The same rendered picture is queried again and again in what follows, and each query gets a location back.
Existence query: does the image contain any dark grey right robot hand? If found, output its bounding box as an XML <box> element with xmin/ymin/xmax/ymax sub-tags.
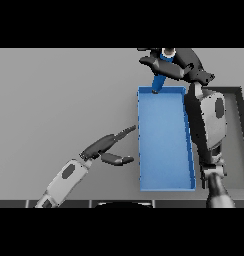
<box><xmin>137</xmin><ymin>48</ymin><xmax>216</xmax><ymax>85</ymax></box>

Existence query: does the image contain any blue bin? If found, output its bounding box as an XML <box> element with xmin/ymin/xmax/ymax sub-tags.
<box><xmin>137</xmin><ymin>85</ymin><xmax>197</xmax><ymax>193</ymax></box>

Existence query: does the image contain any dark grey bin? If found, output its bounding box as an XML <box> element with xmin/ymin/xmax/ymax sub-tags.
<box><xmin>190</xmin><ymin>86</ymin><xmax>244</xmax><ymax>191</ymax></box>

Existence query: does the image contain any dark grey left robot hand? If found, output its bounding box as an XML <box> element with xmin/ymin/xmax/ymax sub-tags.
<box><xmin>79</xmin><ymin>124</ymin><xmax>138</xmax><ymax>167</ymax></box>

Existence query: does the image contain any blue pipe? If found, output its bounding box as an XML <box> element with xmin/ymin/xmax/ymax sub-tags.
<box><xmin>151</xmin><ymin>48</ymin><xmax>177</xmax><ymax>95</ymax></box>

